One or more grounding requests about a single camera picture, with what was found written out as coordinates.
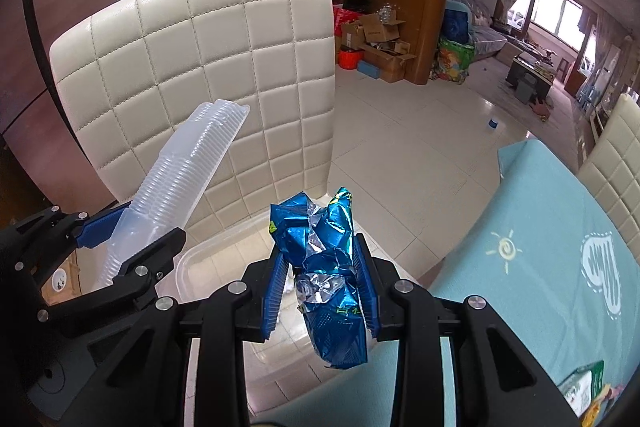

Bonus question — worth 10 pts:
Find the light blue printed tablecloth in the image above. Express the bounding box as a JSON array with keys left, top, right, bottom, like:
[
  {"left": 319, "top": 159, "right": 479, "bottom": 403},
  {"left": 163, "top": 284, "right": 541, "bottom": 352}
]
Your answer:
[{"left": 370, "top": 139, "right": 640, "bottom": 427}]

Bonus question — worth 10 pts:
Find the clear plastic storage box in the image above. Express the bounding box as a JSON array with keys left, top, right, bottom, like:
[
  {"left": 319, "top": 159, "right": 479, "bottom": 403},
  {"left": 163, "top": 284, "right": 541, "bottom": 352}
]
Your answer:
[{"left": 173, "top": 207, "right": 401, "bottom": 390}]

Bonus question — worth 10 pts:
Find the colourful printed bag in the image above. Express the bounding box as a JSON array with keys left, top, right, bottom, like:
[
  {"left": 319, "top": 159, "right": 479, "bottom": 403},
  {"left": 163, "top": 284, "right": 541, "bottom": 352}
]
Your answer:
[{"left": 431, "top": 37, "right": 476, "bottom": 86}]

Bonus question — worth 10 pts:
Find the yellow snack packet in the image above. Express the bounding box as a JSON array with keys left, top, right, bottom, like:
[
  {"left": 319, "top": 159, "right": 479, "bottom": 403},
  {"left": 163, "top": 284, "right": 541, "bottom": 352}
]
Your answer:
[{"left": 582, "top": 382, "right": 626, "bottom": 419}]

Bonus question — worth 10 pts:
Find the cream quilted leather chair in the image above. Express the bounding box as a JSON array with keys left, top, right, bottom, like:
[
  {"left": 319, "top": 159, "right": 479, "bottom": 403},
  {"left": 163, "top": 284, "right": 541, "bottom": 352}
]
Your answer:
[
  {"left": 49, "top": 0, "right": 436, "bottom": 408},
  {"left": 575, "top": 94, "right": 640, "bottom": 268}
]

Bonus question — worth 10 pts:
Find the grey stool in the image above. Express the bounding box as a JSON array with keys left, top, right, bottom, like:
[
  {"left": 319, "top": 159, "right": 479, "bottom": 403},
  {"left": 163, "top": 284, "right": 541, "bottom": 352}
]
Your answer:
[{"left": 515, "top": 74, "right": 539, "bottom": 102}]

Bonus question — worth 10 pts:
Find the coffee table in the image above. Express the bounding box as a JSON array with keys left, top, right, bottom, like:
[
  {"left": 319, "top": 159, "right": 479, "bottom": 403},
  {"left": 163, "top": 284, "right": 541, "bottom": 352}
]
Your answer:
[{"left": 505, "top": 49, "right": 558, "bottom": 94}]

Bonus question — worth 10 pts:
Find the blue snack wrapper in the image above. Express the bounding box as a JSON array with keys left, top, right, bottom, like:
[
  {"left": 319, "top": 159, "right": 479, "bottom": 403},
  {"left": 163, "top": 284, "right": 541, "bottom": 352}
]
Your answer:
[{"left": 269, "top": 187, "right": 371, "bottom": 370}]

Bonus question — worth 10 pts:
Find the stack of clear plastic cups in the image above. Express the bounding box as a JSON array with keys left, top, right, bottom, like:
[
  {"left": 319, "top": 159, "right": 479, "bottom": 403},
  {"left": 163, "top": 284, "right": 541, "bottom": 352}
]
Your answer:
[{"left": 97, "top": 102, "right": 251, "bottom": 293}]

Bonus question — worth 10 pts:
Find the red bag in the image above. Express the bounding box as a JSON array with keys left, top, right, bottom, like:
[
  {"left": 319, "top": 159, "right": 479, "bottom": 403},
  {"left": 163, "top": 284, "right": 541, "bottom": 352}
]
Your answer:
[{"left": 332, "top": 4, "right": 373, "bottom": 52}]

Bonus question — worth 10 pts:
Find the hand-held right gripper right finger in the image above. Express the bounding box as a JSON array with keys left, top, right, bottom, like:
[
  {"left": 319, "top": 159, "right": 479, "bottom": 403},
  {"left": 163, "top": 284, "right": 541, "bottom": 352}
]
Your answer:
[{"left": 356, "top": 234, "right": 576, "bottom": 427}]

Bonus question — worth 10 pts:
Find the white standing air conditioner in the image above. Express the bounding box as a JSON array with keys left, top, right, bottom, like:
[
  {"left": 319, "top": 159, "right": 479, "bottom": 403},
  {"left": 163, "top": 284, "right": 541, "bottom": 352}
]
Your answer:
[{"left": 600, "top": 47, "right": 626, "bottom": 105}]

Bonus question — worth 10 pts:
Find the wooden partition cabinet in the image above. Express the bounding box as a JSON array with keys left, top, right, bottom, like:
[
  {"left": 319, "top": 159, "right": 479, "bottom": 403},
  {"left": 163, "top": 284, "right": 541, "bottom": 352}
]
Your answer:
[{"left": 345, "top": 0, "right": 448, "bottom": 85}]

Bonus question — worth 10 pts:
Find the window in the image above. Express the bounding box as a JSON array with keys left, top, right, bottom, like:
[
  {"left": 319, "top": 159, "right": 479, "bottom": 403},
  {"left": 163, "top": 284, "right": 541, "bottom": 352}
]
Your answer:
[{"left": 530, "top": 0, "right": 598, "bottom": 40}]

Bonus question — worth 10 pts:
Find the pile of cardboard boxes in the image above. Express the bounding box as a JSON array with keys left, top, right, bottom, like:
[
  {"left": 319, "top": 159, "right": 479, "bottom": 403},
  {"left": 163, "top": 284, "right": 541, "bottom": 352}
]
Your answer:
[{"left": 341, "top": 12, "right": 419, "bottom": 85}]

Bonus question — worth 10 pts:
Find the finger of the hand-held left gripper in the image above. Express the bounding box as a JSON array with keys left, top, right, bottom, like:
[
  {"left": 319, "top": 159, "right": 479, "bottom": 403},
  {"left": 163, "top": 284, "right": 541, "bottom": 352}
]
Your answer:
[
  {"left": 0, "top": 204, "right": 133, "bottom": 288},
  {"left": 39, "top": 227, "right": 187, "bottom": 341}
]

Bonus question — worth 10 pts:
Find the grey sofa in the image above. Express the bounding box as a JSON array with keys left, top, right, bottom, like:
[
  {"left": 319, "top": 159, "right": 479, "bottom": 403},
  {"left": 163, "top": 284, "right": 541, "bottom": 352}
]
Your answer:
[{"left": 445, "top": 0, "right": 512, "bottom": 58}]

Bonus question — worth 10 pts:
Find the green and white milk carton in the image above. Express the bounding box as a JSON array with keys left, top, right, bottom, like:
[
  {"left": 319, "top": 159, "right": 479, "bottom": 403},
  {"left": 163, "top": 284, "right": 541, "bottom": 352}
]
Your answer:
[{"left": 557, "top": 359, "right": 607, "bottom": 414}]

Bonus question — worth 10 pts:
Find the blue cushion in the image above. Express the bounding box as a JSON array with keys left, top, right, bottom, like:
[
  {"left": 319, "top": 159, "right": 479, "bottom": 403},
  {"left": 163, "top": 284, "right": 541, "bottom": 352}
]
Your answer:
[{"left": 442, "top": 7, "right": 473, "bottom": 45}]

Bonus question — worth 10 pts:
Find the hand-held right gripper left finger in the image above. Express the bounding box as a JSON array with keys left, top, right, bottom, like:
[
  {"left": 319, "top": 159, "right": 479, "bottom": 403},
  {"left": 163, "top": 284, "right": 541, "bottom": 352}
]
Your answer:
[{"left": 65, "top": 252, "right": 291, "bottom": 427}]

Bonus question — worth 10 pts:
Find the brown refrigerator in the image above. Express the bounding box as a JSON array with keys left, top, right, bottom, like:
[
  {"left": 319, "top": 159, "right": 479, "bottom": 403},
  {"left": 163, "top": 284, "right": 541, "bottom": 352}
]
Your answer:
[{"left": 0, "top": 0, "right": 126, "bottom": 218}]

